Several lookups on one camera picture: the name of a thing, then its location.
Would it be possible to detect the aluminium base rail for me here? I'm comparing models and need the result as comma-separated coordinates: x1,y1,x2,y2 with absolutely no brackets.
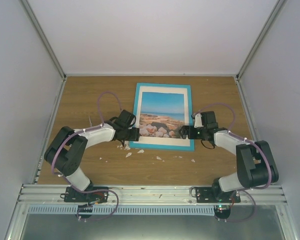
17,184,288,206

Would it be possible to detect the right aluminium corner post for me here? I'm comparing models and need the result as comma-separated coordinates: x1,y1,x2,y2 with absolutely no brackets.
235,0,287,82

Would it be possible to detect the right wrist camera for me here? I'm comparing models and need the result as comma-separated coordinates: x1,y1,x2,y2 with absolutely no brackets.
193,113,203,128

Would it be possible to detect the left aluminium corner post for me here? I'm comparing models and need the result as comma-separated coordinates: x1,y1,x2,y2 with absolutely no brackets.
19,0,67,82

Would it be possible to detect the white debris pile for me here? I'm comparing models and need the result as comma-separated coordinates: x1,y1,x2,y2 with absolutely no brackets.
116,143,145,158

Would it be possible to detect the blue wooden picture frame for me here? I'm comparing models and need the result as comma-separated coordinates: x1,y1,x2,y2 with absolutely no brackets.
129,83,195,152

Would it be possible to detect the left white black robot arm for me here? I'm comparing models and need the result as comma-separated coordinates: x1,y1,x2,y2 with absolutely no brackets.
44,110,140,202

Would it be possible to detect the grey slotted cable duct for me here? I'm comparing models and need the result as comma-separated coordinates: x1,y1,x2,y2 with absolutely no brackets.
28,204,215,216

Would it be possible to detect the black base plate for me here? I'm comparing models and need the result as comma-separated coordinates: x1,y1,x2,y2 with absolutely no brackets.
60,186,109,204
189,186,241,204

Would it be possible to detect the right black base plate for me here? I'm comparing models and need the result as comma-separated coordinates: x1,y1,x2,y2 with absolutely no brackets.
189,186,241,204

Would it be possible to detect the aluminium corner post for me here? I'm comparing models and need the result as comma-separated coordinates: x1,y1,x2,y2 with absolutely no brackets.
19,0,67,82
235,0,287,82

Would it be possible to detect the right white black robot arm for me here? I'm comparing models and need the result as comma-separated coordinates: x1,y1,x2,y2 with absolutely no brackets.
179,111,279,203

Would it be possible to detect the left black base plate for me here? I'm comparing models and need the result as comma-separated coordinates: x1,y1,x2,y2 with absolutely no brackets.
60,186,109,204

